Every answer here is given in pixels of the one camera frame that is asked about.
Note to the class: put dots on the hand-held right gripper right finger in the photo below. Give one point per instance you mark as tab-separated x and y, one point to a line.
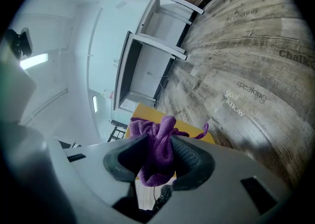
192	161

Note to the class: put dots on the purple cloth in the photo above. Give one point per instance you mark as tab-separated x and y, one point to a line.
160	149

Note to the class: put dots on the black metal railing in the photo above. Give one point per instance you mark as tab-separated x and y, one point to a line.
118	132

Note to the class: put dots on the yellow plastic bucket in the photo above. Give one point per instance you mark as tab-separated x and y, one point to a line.
147	113

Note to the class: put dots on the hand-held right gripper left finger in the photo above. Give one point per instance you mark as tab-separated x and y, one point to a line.
123	166

